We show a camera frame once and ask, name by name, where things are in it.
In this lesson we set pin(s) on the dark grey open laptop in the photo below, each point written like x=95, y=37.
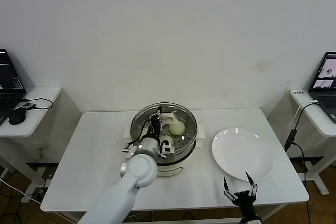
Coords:
x=324, y=98

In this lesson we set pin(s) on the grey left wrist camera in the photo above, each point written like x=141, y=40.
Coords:
x=168, y=150

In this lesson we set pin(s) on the round white plate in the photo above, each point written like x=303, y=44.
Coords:
x=241, y=153

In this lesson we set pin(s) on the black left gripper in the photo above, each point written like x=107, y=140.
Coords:
x=155, y=127

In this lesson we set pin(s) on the white steamed baozi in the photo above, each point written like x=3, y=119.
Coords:
x=177, y=129
x=167, y=139

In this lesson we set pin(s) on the white side desk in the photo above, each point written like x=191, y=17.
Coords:
x=315, y=119
x=39, y=98

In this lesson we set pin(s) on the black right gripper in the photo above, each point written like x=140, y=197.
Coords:
x=245, y=200

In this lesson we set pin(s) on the black open laptop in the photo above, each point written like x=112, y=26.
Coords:
x=8, y=77

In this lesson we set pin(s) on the white wall socket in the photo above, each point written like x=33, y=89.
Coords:
x=39, y=147

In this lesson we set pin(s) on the white table frame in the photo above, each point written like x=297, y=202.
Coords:
x=210, y=221

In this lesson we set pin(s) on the perforated steel steamer basket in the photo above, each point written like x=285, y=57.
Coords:
x=185, y=151

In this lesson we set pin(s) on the cream electric cooker pot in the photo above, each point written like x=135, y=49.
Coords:
x=170, y=171

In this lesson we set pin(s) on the round glass lid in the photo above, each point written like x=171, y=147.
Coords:
x=168, y=116

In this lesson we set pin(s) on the black computer mouse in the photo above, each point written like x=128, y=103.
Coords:
x=17, y=116

